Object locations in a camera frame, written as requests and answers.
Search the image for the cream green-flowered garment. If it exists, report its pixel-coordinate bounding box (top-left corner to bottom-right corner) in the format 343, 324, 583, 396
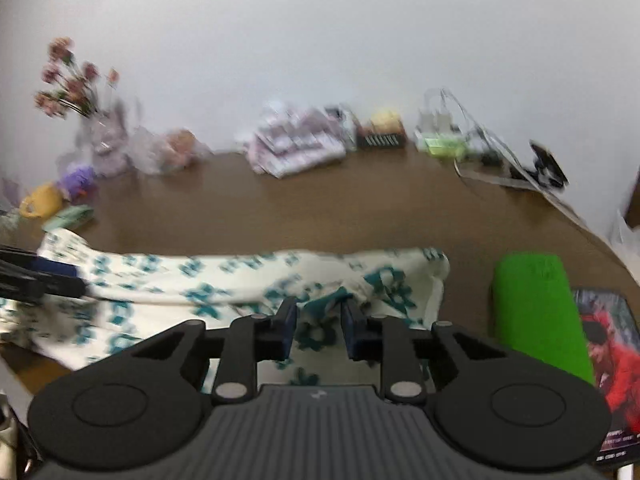
1, 230, 450, 386

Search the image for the green fabric pouch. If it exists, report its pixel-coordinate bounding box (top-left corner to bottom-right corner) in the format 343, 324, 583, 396
42, 205, 94, 233

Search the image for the yellow mug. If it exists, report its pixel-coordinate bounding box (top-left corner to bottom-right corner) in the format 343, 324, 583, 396
18, 182, 64, 220

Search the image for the black plug cable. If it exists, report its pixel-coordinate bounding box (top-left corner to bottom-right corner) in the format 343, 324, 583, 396
466, 127, 504, 168

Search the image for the yellow snack box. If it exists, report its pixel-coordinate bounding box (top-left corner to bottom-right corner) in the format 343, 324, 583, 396
369, 110, 405, 134

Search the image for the white charger adapter right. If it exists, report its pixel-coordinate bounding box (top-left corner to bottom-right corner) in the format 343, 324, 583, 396
435, 105, 454, 133

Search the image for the phone on black stand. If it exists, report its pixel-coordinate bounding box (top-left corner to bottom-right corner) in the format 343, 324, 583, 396
529, 141, 568, 190

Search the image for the red printed magazine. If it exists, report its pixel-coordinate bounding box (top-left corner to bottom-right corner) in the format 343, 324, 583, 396
573, 288, 639, 469

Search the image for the dried flower bouquet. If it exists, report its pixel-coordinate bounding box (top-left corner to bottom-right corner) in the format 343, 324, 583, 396
34, 37, 119, 118

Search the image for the green translucent case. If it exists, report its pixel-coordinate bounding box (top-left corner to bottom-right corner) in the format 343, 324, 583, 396
414, 131, 466, 158

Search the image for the purple floral folded garment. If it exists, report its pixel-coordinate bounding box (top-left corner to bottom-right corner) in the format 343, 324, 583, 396
236, 102, 347, 179

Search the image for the clear plastic snack bag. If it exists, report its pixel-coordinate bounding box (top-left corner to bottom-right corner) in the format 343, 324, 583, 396
127, 127, 212, 176

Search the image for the white charger adapter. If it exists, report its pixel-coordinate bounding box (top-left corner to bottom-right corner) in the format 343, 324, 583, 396
416, 91, 440, 133
435, 105, 454, 133

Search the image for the white charger adapter left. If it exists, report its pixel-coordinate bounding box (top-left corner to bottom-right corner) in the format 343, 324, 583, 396
416, 91, 440, 133

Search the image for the bright green roll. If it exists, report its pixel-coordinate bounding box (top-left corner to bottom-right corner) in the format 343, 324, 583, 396
491, 252, 594, 385

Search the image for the dark gift box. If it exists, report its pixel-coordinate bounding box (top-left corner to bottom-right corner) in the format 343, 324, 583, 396
356, 128, 407, 150

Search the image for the white charging cable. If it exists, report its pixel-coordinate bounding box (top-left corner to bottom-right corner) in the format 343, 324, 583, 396
424, 86, 622, 256

